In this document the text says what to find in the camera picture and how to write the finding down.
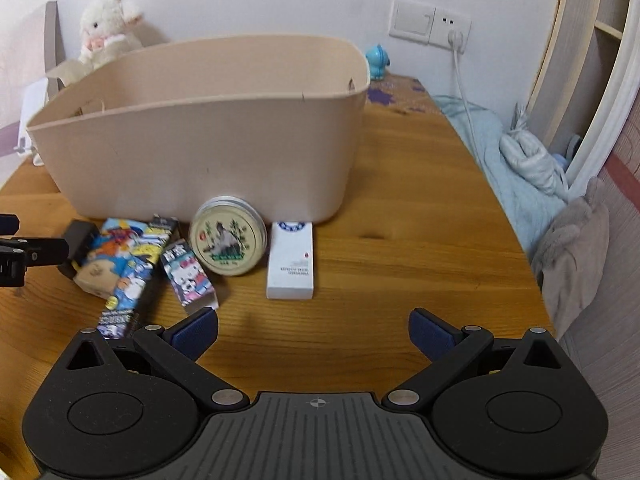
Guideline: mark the cartoon bear tissue pack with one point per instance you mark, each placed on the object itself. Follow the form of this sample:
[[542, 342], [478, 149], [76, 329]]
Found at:
[[108, 256]]

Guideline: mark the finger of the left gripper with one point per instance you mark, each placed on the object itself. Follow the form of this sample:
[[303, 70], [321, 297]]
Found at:
[[39, 250], [9, 223]]

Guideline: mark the round green tin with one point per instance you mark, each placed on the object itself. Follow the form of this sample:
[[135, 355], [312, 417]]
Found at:
[[228, 236]]

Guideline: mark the white phone stand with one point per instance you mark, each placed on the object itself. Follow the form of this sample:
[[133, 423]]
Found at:
[[35, 97]]

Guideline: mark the beige plastic storage bin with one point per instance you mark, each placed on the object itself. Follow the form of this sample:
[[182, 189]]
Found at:
[[271, 119]]

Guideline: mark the pink headboard panel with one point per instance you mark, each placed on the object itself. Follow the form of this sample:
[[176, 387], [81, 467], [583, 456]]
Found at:
[[29, 49]]

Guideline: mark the small hello kitty box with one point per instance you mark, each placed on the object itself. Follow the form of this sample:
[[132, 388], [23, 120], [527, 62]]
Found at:
[[187, 277]]

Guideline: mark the gold tissue box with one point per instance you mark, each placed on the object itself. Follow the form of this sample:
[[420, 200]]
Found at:
[[69, 72]]

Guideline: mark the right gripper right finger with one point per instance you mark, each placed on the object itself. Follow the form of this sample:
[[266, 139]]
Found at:
[[453, 352]]

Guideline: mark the purple patterned cloth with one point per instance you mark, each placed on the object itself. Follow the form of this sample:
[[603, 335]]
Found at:
[[401, 94]]

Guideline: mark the long cartoon snoopy box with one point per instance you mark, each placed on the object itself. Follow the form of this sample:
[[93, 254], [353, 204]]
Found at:
[[136, 286]]

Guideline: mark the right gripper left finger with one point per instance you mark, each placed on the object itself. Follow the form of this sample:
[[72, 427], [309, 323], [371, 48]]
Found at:
[[174, 352]]

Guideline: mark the grey plush blanket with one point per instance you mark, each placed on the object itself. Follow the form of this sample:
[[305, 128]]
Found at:
[[569, 260]]

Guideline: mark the white rectangular box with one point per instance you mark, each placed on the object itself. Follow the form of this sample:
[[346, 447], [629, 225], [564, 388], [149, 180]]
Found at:
[[290, 270]]

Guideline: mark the blue elephant figurine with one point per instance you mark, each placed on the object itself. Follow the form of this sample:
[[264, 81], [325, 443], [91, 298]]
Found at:
[[378, 61]]

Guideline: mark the white wall switch socket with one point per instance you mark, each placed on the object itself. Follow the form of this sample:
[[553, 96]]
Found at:
[[425, 24]]

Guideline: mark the white plush lamb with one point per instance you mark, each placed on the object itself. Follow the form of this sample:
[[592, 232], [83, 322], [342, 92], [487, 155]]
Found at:
[[107, 31]]

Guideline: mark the silver grey jacket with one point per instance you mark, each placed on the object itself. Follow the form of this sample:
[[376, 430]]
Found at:
[[529, 158]]

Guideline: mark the light blue blanket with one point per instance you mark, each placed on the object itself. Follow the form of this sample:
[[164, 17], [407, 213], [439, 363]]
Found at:
[[529, 210]]

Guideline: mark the white wooden shelf frame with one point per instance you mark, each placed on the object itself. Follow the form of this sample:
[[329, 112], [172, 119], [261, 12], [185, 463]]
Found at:
[[587, 84]]

